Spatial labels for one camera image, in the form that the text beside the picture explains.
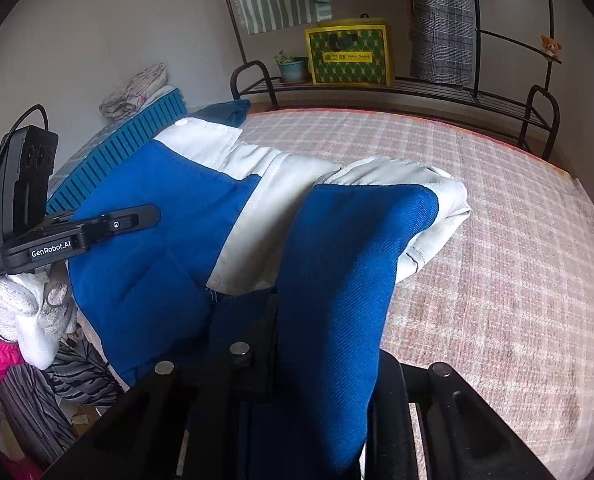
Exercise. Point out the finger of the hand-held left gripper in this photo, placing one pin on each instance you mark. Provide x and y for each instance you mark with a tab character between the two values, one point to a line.
122	221

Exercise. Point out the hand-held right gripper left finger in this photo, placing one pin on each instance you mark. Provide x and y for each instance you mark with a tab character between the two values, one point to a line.
254	375

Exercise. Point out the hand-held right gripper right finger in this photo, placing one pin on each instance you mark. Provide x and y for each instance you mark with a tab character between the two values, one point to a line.
392	410

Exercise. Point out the white and blue jacket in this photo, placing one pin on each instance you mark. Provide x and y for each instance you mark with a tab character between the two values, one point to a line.
142	240

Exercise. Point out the black metal clothes rack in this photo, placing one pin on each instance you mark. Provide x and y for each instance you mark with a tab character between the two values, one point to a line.
251	63

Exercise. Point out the person's left hand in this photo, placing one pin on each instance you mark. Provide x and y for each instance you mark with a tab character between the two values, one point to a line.
32	330

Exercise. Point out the blue plastic crate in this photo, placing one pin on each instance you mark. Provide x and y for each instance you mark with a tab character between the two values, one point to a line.
117	145

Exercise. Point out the floral cloth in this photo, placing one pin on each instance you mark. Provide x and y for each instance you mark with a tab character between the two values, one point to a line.
137	87

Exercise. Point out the dark blue garment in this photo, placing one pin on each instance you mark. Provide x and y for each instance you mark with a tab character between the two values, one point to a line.
227	110

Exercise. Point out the grey striped cloth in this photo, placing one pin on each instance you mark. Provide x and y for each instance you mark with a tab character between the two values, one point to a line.
72	375

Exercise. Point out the pink plaid blanket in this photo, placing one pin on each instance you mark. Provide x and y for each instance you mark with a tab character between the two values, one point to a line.
502	260

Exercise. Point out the potted plant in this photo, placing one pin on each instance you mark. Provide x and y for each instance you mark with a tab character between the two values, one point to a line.
292	70

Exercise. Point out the yellow and green bag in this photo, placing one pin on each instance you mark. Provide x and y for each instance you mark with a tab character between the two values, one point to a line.
349	55

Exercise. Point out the grey plaid coat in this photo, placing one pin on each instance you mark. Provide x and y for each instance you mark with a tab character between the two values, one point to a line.
442	25

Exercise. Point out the small teddy bear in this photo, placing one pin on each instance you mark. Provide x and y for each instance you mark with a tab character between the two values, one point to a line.
551	46

